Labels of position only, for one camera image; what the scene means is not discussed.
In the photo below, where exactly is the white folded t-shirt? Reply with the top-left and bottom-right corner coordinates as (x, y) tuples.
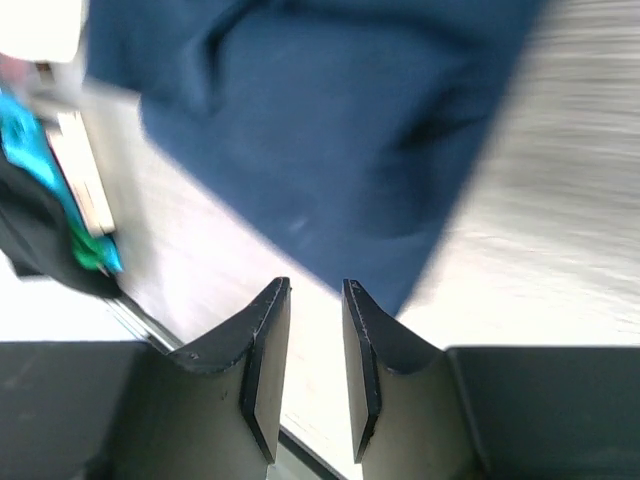
(1, 0), (88, 63)

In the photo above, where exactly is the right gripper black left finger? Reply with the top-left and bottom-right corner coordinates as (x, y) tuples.
(1, 278), (291, 479)

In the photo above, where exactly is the navy blue t-shirt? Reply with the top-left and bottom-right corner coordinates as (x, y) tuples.
(87, 1), (543, 314)

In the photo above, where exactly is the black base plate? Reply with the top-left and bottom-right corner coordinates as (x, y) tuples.
(266, 427), (346, 480)

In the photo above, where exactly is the black crumpled t-shirt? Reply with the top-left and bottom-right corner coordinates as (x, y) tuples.
(1, 157), (122, 299)

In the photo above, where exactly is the teal t-shirt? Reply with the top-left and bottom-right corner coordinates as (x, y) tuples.
(1, 91), (122, 273)

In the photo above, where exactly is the aluminium rail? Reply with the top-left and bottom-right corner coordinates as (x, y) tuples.
(106, 295), (184, 354)

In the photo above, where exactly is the brown cover book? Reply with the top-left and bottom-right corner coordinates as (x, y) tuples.
(29, 59), (117, 237)

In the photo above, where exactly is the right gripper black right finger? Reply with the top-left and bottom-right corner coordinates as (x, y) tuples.
(342, 280), (639, 479)

